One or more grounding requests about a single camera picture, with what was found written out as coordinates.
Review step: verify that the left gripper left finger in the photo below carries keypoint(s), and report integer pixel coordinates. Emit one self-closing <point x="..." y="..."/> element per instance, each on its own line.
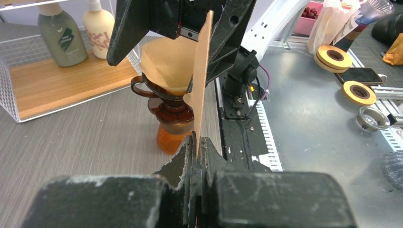
<point x="160" y="200"/>

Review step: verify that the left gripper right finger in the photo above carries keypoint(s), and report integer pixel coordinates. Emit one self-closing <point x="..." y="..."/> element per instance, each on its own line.
<point x="249" y="199"/>

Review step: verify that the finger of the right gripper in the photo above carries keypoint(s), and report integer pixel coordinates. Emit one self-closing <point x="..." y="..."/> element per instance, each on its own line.
<point x="135" y="18"/>
<point x="230" y="20"/>

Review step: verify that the amber brown coffee dripper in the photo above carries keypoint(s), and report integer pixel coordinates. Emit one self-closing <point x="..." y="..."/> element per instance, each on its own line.
<point x="167" y="107"/>

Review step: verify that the brown paper coffee filter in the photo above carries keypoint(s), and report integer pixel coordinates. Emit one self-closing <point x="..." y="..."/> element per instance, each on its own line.
<point x="169" y="63"/>

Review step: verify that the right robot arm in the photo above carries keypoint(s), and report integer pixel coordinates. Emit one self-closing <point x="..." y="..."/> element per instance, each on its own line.
<point x="260" y="35"/>

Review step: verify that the cream lettered bottle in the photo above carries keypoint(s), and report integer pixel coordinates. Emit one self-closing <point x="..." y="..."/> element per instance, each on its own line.
<point x="99" y="25"/>

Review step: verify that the orange glass carafe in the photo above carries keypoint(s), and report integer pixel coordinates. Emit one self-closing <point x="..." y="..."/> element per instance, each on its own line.
<point x="170" y="136"/>

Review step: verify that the grey green bottle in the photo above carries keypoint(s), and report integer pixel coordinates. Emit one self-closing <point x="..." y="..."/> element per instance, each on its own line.
<point x="61" y="35"/>

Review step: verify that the pink fruit container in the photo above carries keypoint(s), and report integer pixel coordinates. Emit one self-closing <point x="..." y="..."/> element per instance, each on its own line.
<point x="304" y="25"/>

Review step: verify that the yellow tape roll stack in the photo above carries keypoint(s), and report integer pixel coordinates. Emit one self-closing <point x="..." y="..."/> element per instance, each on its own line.
<point x="332" y="59"/>

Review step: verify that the white plastic bag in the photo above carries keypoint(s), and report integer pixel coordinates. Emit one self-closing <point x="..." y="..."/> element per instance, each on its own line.
<point x="342" y="21"/>

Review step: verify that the single yellow tape roll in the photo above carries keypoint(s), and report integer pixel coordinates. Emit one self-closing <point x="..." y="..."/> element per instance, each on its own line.
<point x="359" y="93"/>

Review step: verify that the black smartphone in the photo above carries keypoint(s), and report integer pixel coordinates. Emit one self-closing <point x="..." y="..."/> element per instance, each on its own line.
<point x="364" y="75"/>

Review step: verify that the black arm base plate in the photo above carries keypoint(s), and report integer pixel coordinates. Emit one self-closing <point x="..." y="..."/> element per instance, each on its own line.
<point x="242" y="137"/>

